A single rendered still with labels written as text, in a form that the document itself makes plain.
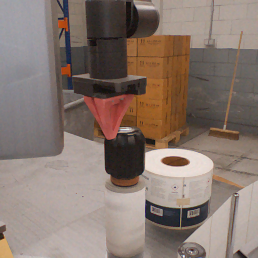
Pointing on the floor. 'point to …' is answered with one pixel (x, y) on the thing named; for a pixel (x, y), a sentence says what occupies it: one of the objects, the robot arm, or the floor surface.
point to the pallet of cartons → (158, 88)
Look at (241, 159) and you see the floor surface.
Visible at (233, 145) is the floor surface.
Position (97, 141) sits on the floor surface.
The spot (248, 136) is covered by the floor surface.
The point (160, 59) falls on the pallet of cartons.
